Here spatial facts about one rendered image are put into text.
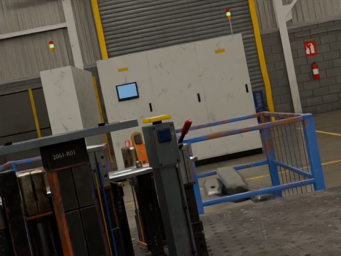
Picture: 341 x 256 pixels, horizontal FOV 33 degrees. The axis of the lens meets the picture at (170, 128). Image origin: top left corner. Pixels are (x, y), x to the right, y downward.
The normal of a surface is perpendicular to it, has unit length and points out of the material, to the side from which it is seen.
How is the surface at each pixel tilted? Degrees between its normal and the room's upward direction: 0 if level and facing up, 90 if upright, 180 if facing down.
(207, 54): 90
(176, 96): 90
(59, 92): 90
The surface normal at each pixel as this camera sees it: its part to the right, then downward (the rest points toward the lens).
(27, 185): 0.38, -0.03
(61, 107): 0.00, 0.05
